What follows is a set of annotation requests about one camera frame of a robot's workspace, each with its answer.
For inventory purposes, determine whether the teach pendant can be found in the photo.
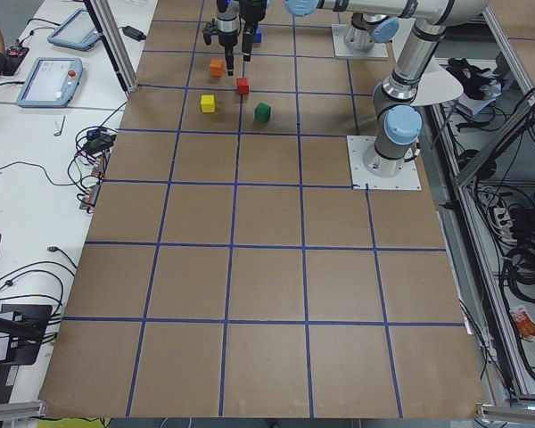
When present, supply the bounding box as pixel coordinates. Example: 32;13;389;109
16;57;83;108
47;9;100;52

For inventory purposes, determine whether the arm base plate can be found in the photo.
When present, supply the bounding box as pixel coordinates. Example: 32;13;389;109
347;136;421;191
331;24;389;61

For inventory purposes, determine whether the black power adapter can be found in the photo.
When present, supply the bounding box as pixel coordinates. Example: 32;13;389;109
121;26;146;41

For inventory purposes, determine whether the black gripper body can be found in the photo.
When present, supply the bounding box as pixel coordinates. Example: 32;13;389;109
202;0;268;47

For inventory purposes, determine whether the green wooden block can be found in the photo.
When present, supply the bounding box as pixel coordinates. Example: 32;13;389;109
254;103;272;123

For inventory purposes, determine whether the orange wooden block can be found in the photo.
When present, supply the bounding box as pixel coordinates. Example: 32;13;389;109
209;59;224;78

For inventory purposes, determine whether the red wooden block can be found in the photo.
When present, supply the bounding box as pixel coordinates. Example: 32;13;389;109
236;77;251;96

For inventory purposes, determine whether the red snack packet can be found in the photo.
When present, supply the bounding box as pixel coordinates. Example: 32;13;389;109
509;305;535;342

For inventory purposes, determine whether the aluminium frame post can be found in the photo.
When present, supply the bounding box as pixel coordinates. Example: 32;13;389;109
84;0;138;94

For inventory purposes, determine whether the near teach pendant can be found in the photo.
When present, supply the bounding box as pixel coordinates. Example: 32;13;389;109
16;57;83;108

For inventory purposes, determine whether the far teach pendant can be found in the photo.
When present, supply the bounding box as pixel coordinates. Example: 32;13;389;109
47;9;100;52

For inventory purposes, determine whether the yellow wooden block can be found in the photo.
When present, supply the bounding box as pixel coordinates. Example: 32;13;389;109
200;94;217;113

